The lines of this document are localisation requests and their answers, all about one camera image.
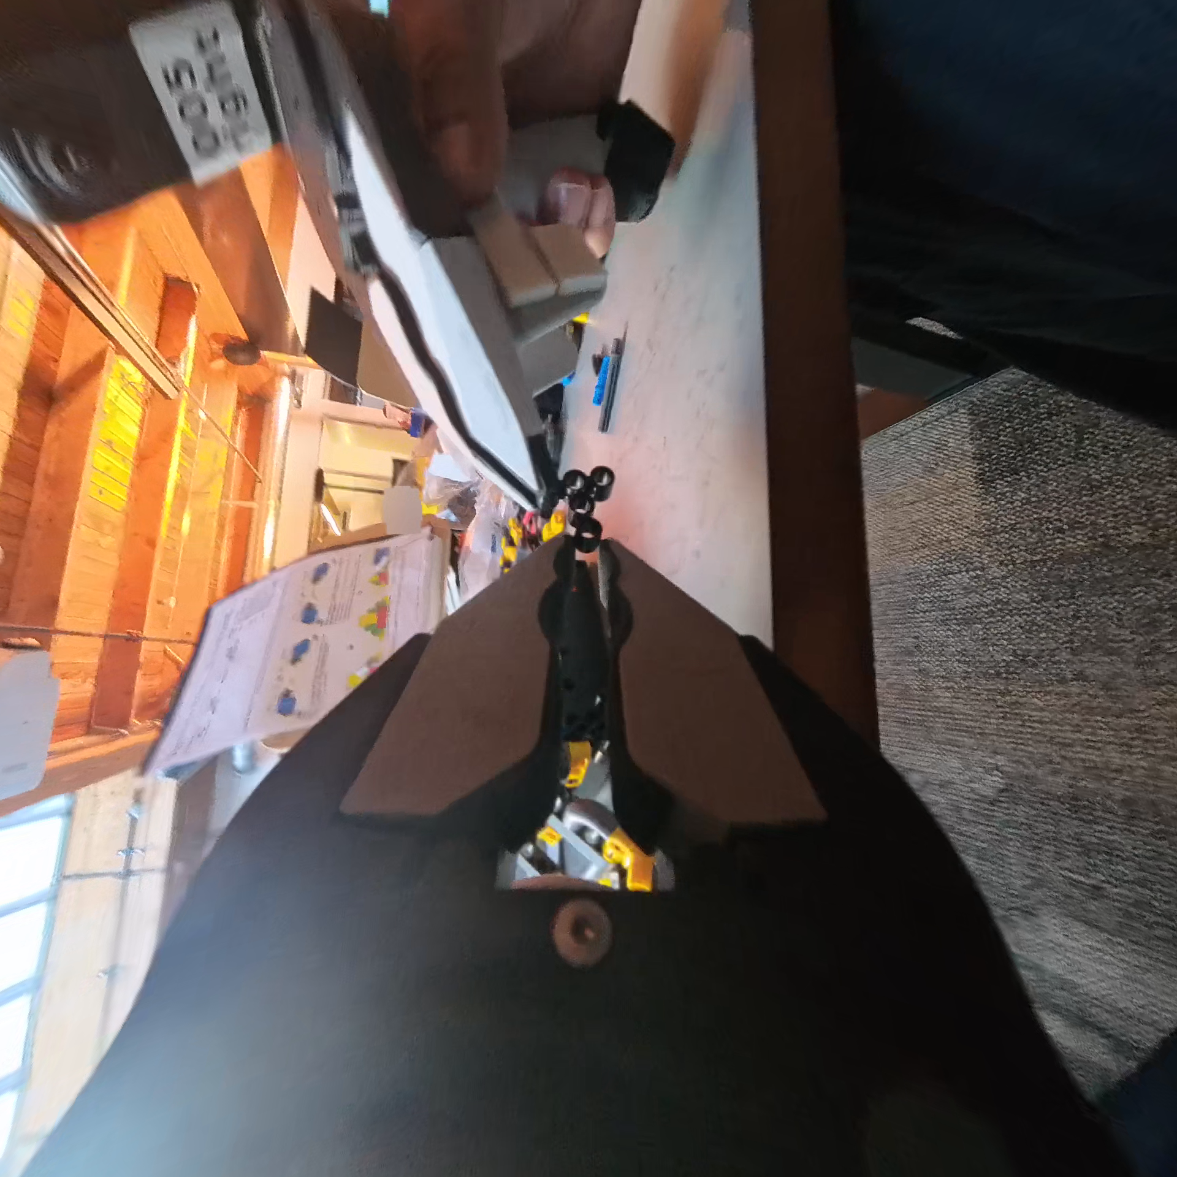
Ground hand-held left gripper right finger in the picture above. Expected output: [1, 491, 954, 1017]
[600, 538, 829, 825]

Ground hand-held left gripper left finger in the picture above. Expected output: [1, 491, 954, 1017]
[340, 538, 566, 821]

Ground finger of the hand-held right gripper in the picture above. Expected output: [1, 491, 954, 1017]
[343, 123, 555, 480]
[366, 292, 541, 508]

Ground yellow toy brick vehicle model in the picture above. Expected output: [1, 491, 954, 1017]
[499, 552, 660, 892]

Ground grey axle rod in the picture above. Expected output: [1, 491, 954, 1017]
[598, 323, 629, 435]

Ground pile of small brick parts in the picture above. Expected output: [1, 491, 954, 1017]
[496, 509, 566, 575]

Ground black connector brick piece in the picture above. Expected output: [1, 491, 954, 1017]
[541, 465, 618, 554]

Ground person's right hand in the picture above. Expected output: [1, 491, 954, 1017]
[326, 0, 647, 260]

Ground wooden display board with sheet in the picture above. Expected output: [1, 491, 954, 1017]
[140, 526, 454, 784]

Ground person's grey trouser legs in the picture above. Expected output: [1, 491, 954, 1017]
[832, 0, 1177, 435]

